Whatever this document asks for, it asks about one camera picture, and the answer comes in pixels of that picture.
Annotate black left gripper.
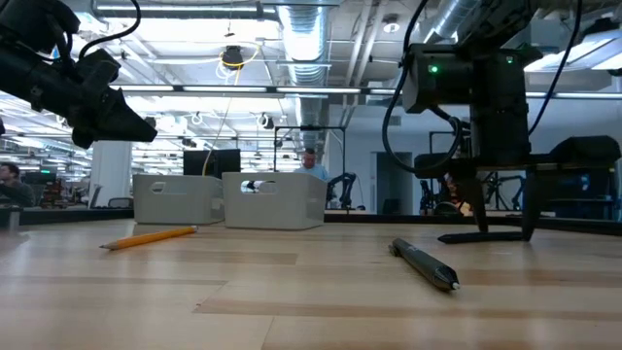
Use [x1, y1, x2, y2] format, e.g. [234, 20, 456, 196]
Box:
[0, 47, 157, 150]

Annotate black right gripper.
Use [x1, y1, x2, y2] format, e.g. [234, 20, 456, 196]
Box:
[414, 114, 622, 242]

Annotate orange pencil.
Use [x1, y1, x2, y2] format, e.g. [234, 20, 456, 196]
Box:
[98, 225, 199, 252]

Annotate grey plastic bin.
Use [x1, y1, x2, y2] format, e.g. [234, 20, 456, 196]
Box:
[222, 171, 328, 231]
[132, 173, 225, 226]

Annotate white pillar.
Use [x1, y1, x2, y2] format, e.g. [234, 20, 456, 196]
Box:
[88, 140, 133, 208]

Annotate black background monitor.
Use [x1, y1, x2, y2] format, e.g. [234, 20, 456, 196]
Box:
[213, 148, 243, 179]
[183, 150, 216, 177]

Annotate person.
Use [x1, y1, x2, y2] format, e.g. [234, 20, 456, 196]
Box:
[293, 148, 332, 184]
[0, 162, 36, 209]

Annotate black overhead light bar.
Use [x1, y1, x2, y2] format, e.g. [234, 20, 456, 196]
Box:
[109, 84, 404, 99]

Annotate black looped camera cable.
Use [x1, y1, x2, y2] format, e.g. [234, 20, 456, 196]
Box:
[77, 0, 143, 62]
[381, 0, 464, 175]

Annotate yellow hanging cable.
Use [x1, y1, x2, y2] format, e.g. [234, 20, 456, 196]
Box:
[200, 42, 262, 177]

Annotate black aluminium table frame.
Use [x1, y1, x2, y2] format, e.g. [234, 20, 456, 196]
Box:
[0, 206, 622, 238]

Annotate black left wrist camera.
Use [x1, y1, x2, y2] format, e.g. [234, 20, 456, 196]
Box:
[0, 0, 82, 53]

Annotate black overhead camera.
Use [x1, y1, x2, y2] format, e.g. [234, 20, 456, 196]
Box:
[221, 45, 246, 72]

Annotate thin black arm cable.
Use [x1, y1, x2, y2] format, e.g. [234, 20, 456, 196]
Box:
[527, 0, 584, 138]

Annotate black background station frame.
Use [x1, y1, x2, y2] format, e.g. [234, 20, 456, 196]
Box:
[273, 124, 347, 215]

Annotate silver ventilation duct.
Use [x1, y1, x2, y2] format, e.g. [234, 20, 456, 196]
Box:
[276, 3, 334, 161]

